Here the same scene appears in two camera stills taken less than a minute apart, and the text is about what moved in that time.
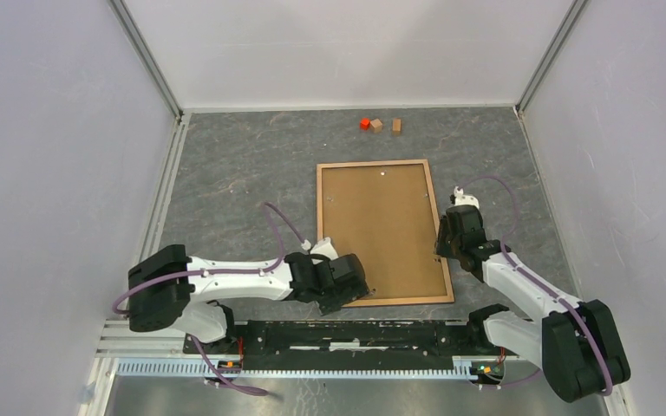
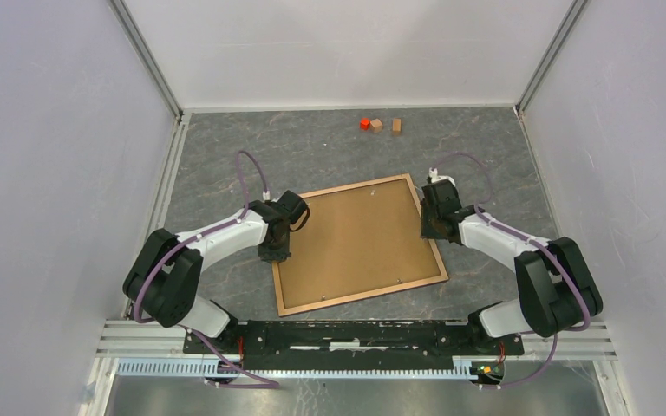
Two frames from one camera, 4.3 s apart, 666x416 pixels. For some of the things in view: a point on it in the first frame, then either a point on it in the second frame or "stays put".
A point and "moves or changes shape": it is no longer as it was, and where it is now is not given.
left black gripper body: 335,298 -> 274,250
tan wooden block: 396,126 stays put
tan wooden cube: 376,126 stays put
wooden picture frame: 349,165 -> 361,242
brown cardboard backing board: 382,214 moves or changes shape
